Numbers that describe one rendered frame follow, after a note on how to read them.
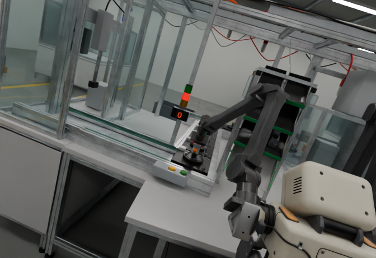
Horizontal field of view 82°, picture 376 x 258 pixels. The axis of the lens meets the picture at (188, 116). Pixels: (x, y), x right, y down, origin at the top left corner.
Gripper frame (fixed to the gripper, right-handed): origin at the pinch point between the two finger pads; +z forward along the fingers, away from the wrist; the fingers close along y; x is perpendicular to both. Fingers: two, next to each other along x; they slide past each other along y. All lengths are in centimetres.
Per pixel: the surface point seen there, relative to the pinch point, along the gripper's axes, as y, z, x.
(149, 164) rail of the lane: 22.3, 1.1, 24.2
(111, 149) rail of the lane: 48, 1, 24
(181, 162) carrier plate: 5.6, 1.4, 14.9
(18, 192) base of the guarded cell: 102, 38, 62
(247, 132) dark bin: -27.4, -10.5, -15.4
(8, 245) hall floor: 99, 65, 91
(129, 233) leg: 13, -11, 62
